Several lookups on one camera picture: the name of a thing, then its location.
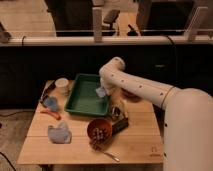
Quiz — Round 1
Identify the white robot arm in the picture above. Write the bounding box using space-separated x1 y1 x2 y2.
99 57 213 171

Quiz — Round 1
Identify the green plastic tray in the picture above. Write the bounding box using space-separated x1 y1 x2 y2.
64 74 110 117

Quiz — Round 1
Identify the dark red bowl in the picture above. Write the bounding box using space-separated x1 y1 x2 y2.
122 89 140 98

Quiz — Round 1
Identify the small metal cup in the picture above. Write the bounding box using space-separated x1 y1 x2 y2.
110 106 121 121

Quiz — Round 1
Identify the yellow corn piece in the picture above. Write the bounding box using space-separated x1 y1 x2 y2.
120 99 128 118

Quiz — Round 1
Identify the orange bowl with pinecone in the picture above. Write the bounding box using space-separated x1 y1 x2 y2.
87 118 112 144

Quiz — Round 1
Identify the wooden table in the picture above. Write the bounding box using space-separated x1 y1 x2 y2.
16 79 168 166

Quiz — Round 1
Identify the white cup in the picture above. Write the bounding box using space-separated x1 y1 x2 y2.
55 78 69 94

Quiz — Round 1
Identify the small blue toy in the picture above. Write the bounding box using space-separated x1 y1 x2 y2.
44 97 59 112

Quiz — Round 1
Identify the crumpled blue cloth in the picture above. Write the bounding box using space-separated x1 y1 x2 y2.
47 121 72 144

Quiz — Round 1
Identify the metal spoon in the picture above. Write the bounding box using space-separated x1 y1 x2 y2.
91 143 121 163

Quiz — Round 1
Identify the orange handled tool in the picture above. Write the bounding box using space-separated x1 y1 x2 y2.
40 110 61 120

